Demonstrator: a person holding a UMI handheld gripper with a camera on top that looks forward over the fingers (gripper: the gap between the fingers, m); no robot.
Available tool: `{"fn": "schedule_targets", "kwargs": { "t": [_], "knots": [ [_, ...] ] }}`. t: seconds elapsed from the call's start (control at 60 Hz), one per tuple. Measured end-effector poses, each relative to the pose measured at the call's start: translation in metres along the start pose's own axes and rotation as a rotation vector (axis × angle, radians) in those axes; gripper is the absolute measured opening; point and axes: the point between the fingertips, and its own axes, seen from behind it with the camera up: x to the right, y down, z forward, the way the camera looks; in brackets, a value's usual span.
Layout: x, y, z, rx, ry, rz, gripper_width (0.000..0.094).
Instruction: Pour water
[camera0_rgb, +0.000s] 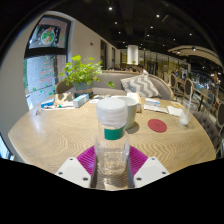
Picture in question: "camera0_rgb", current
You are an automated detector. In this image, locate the group of ceiling lights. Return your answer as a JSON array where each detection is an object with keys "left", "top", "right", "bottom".
[{"left": 106, "top": 4, "right": 198, "bottom": 54}]

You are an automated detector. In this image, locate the yellow card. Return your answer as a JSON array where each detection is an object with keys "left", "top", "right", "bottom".
[{"left": 170, "top": 100, "right": 184, "bottom": 109}]

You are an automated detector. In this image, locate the grey white chevron cushion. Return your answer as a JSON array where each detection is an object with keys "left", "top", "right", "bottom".
[{"left": 120, "top": 74, "right": 162, "bottom": 99}]

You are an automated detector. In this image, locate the grey tufted armchair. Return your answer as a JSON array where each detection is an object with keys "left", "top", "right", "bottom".
[{"left": 192, "top": 109, "right": 224, "bottom": 156}]

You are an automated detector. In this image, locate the white printed paper sheet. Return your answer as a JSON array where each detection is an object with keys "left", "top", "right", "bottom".
[{"left": 89, "top": 94, "right": 116, "bottom": 104}]

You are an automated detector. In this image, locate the white paper napkin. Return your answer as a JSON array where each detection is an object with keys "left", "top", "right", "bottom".
[{"left": 166, "top": 105, "right": 183, "bottom": 118}]

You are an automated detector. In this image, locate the small blue pack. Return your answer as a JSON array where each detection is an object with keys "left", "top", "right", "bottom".
[{"left": 40, "top": 98, "right": 56, "bottom": 109}]

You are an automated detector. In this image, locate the flat round red coaster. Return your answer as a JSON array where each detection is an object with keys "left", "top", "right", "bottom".
[{"left": 147, "top": 118, "right": 168, "bottom": 134}]

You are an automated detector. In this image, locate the pale green ceramic mug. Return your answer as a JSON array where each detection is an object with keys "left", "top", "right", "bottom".
[{"left": 113, "top": 95, "right": 139, "bottom": 130}]

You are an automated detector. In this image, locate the clear plastic bottle white cap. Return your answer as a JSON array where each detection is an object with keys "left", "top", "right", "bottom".
[{"left": 94, "top": 97, "right": 131, "bottom": 178}]

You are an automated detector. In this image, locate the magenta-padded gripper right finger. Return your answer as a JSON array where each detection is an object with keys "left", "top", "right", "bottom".
[{"left": 127, "top": 145, "right": 170, "bottom": 189}]

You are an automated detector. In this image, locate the small blue white box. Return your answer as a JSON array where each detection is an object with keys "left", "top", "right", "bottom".
[{"left": 145, "top": 97, "right": 162, "bottom": 107}]

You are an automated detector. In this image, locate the brown patterned pouch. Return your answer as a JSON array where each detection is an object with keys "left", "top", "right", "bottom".
[{"left": 54, "top": 91, "right": 76, "bottom": 105}]

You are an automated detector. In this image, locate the potted green leafy plant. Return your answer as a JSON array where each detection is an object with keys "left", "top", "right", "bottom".
[{"left": 59, "top": 54, "right": 116, "bottom": 98}]

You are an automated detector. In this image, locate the group of dining chairs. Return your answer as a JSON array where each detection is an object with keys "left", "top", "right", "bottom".
[{"left": 163, "top": 69, "right": 224, "bottom": 134}]

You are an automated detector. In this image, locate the person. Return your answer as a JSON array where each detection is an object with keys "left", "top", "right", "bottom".
[{"left": 137, "top": 63, "right": 150, "bottom": 76}]

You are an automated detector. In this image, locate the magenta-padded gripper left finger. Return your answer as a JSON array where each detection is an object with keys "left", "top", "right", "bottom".
[{"left": 54, "top": 144, "right": 98, "bottom": 189}]

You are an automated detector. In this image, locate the dark framed window picture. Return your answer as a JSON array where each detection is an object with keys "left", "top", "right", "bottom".
[{"left": 28, "top": 16, "right": 72, "bottom": 51}]

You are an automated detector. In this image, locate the light blue tissue box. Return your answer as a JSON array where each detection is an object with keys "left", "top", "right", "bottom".
[{"left": 72, "top": 93, "right": 90, "bottom": 109}]

